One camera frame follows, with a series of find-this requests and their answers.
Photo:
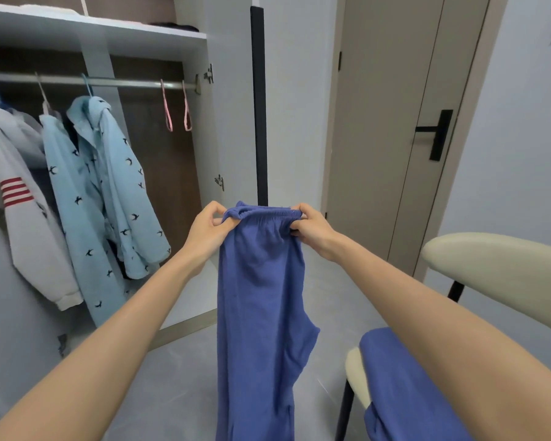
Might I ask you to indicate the person's right hand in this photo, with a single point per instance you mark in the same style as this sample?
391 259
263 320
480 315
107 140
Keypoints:
319 234

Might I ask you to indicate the person's left hand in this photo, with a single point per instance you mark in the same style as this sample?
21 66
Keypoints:
204 234

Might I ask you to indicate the person's right thumb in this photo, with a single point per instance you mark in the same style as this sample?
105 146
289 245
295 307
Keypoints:
300 230

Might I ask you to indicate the person's left thumb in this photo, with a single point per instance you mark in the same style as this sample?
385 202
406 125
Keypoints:
226 221

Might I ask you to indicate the blue trousers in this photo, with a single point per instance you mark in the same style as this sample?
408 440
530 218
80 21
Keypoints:
257 316

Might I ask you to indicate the person's left forearm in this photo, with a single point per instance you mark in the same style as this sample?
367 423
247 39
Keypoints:
96 353

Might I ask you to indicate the person's right forearm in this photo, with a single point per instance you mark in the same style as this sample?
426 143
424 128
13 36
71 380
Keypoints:
441 339

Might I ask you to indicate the light blue bird print shirt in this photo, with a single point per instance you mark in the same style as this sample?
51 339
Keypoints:
119 202
73 234

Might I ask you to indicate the pink clothes hanger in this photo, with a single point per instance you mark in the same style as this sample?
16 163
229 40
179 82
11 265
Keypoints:
167 110
186 110

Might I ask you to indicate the beige room door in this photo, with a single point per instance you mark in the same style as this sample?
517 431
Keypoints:
376 133

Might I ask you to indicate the blue folded garment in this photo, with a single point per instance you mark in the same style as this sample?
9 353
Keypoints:
395 390

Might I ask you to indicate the white jacket with red stripes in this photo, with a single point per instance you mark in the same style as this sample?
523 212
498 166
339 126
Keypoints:
32 243

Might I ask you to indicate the dark folded cloth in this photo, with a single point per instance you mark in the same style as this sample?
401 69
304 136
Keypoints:
174 27

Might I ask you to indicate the cream chair with black legs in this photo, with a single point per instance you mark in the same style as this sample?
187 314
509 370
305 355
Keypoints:
500 266

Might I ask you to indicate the white wardrobe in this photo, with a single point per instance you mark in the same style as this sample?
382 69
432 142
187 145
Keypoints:
133 36

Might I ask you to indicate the white clothes hanger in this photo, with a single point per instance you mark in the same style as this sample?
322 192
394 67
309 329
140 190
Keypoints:
42 98

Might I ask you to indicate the white folded cloth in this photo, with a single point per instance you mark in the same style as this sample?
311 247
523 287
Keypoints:
50 10

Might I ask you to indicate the metal clothes rail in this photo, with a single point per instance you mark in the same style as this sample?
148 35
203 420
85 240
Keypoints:
119 82

